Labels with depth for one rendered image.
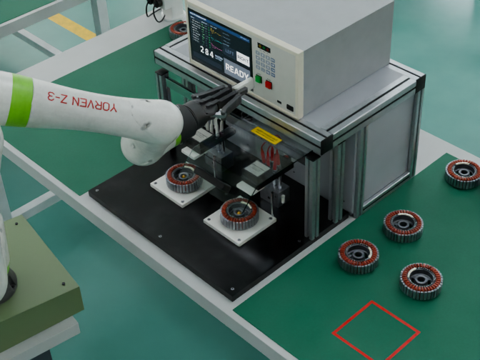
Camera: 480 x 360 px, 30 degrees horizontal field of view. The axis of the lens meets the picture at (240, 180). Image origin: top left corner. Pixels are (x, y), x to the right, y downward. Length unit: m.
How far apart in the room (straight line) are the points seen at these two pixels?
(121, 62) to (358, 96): 1.20
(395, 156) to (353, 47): 0.40
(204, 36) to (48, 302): 0.85
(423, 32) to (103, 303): 2.50
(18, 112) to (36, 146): 1.05
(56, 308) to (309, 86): 0.88
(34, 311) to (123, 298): 1.18
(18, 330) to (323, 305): 0.79
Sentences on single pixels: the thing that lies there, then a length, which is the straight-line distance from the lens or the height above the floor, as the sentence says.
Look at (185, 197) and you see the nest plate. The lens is 2.68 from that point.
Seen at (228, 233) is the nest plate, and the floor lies 0.78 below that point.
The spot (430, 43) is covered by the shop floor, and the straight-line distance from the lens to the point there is 4.99.
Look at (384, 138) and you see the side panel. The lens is 2.59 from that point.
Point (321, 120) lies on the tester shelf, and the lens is 2.39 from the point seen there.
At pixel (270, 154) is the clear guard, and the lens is 2.36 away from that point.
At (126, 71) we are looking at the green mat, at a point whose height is 0.75.
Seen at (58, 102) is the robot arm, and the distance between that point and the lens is 2.01.
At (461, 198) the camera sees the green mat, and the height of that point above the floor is 0.75.
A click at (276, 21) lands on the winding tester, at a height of 1.32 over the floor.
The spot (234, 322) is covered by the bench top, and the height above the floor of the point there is 0.74.
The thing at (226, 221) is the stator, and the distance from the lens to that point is 2.54.
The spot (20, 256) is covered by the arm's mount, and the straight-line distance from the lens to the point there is 2.48.
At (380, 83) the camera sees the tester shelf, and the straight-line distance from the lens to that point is 2.55.
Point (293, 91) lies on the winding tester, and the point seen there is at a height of 1.20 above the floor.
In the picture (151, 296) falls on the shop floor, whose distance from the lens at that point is 3.49.
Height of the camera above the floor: 2.49
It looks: 39 degrees down
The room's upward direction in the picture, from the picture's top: 3 degrees counter-clockwise
